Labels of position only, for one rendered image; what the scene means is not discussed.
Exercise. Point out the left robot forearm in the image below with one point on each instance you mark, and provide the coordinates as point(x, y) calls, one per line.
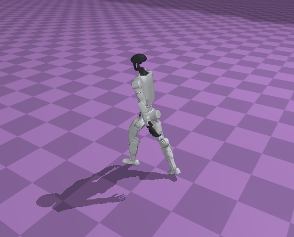
point(144, 112)

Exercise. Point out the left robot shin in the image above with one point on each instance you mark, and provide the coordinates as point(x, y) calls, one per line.
point(133, 149)

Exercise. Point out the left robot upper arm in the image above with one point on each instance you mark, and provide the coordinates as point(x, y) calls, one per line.
point(137, 87)

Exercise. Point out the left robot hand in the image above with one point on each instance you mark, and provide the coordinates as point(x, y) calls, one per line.
point(152, 130)

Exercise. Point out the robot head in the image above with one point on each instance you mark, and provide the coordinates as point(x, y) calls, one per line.
point(139, 58)

